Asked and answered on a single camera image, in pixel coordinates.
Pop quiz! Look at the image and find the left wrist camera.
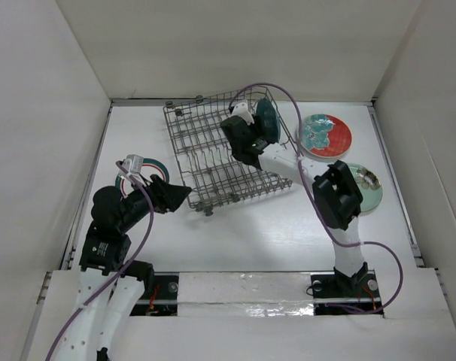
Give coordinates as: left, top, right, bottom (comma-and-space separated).
122, 154, 144, 174

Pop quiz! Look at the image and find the red and teal floral plate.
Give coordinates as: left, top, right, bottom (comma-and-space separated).
296, 114, 353, 159

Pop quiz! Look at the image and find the light green floral plate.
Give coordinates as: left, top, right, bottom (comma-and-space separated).
348, 163, 383, 213

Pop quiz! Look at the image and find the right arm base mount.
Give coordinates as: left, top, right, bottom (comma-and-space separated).
306, 272, 382, 316

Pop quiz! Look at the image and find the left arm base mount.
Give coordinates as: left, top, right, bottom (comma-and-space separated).
130, 273, 179, 317

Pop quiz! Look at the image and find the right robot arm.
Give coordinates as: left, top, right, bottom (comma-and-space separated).
220, 116, 368, 298

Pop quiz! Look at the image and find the dark teal scalloped plate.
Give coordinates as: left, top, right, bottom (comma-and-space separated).
255, 98, 281, 143

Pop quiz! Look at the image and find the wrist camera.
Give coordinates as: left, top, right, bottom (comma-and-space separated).
122, 154, 144, 174
230, 100, 255, 125

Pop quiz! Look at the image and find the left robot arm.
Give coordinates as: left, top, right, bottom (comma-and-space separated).
46, 175, 192, 360

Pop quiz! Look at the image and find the grey wire dish rack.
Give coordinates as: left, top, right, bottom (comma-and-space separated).
163, 86, 296, 216

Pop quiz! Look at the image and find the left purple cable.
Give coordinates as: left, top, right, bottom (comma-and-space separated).
45, 160, 156, 361

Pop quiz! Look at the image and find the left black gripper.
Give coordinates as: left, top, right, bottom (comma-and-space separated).
118, 172, 190, 230

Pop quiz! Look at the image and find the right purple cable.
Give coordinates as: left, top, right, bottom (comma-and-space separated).
230, 83, 404, 315

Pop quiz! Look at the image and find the white plate with green rim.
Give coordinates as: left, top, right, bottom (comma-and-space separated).
114, 158, 170, 196

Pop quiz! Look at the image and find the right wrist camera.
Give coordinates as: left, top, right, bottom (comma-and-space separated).
230, 100, 255, 125

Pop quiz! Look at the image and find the purple cable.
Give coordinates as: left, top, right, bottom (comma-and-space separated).
230, 83, 404, 315
45, 160, 156, 361

